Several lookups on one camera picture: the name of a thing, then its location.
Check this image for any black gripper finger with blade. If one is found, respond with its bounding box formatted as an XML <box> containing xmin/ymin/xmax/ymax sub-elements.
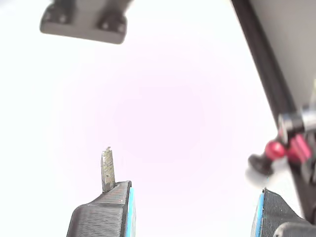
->
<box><xmin>66</xmin><ymin>147</ymin><xmax>136</xmax><ymax>237</ymax></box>

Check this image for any dark grey mount bracket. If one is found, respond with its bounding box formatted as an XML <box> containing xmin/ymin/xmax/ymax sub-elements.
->
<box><xmin>40</xmin><ymin>0</ymin><xmax>134</xmax><ymax>45</ymax></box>

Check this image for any red ball head mount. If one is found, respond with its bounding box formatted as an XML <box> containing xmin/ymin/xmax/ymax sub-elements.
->
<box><xmin>248</xmin><ymin>105</ymin><xmax>316</xmax><ymax>175</ymax></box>

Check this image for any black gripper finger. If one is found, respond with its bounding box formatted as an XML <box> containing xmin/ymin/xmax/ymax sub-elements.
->
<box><xmin>250</xmin><ymin>187</ymin><xmax>307</xmax><ymax>237</ymax></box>

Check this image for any black frame bar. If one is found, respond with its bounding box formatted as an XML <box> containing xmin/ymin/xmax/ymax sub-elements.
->
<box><xmin>231</xmin><ymin>0</ymin><xmax>316</xmax><ymax>223</ymax></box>

